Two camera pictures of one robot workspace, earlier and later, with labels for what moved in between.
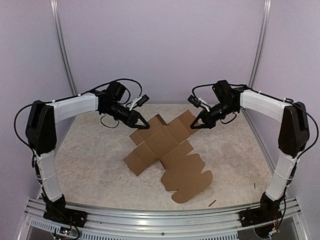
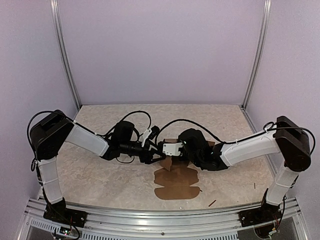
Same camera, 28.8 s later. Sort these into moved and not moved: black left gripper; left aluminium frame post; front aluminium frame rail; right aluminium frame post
Moved: black left gripper
Not moved: left aluminium frame post; front aluminium frame rail; right aluminium frame post
